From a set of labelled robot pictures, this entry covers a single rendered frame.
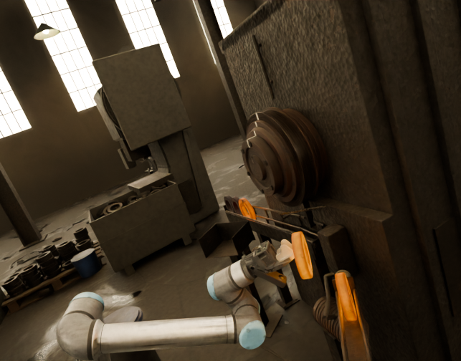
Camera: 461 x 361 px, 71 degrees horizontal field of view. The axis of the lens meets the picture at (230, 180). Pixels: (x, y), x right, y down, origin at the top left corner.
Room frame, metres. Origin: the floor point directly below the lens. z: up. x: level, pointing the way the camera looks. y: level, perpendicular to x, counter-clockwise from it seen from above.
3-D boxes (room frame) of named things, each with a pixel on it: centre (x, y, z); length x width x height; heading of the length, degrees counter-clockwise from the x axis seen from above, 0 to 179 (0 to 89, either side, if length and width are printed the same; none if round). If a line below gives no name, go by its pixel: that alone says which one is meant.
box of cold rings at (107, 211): (3.91, 1.21, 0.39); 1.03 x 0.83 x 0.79; 111
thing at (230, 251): (1.88, 0.15, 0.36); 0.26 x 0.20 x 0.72; 52
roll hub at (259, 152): (1.45, -0.15, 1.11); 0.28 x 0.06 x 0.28; 17
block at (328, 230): (1.26, -0.33, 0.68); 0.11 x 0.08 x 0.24; 107
